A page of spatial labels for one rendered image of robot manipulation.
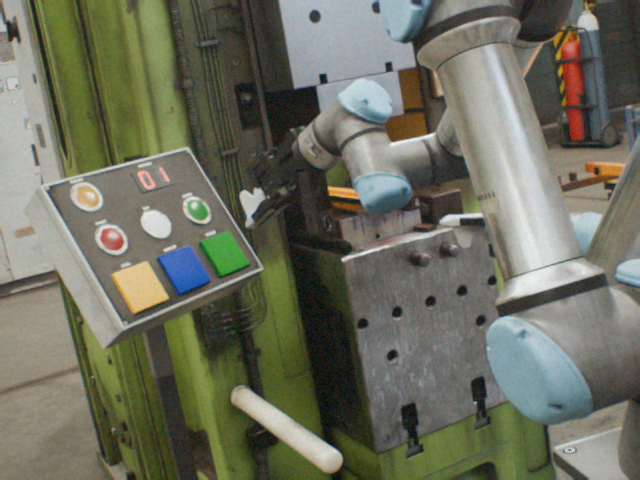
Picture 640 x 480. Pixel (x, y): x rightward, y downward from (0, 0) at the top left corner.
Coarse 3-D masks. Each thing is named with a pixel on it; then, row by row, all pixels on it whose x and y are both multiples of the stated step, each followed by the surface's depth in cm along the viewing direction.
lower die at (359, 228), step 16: (288, 208) 211; (336, 208) 195; (352, 208) 190; (336, 224) 186; (352, 224) 186; (368, 224) 188; (384, 224) 189; (400, 224) 191; (416, 224) 193; (352, 240) 186; (368, 240) 188
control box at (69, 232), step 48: (48, 192) 140; (96, 192) 146; (144, 192) 152; (192, 192) 160; (48, 240) 142; (96, 240) 141; (144, 240) 147; (192, 240) 154; (240, 240) 161; (96, 288) 137; (240, 288) 164; (96, 336) 141
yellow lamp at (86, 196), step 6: (78, 186) 144; (84, 186) 145; (78, 192) 143; (84, 192) 144; (90, 192) 145; (78, 198) 143; (84, 198) 144; (90, 198) 144; (96, 198) 145; (84, 204) 143; (90, 204) 144; (96, 204) 145
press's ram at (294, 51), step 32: (256, 0) 182; (288, 0) 174; (320, 0) 177; (352, 0) 180; (256, 32) 186; (288, 32) 175; (320, 32) 178; (352, 32) 181; (384, 32) 185; (288, 64) 176; (320, 64) 179; (352, 64) 182; (384, 64) 185
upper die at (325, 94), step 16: (352, 80) 182; (384, 80) 186; (272, 96) 200; (288, 96) 192; (304, 96) 185; (320, 96) 179; (336, 96) 181; (400, 96) 188; (272, 112) 202; (288, 112) 194; (304, 112) 187; (320, 112) 180; (400, 112) 188; (272, 128) 204; (288, 128) 196
